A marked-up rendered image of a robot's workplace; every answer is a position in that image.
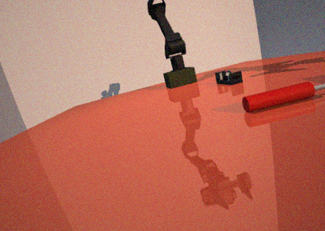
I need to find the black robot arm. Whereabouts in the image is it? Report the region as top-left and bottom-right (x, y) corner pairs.
(148, 0), (187, 71)

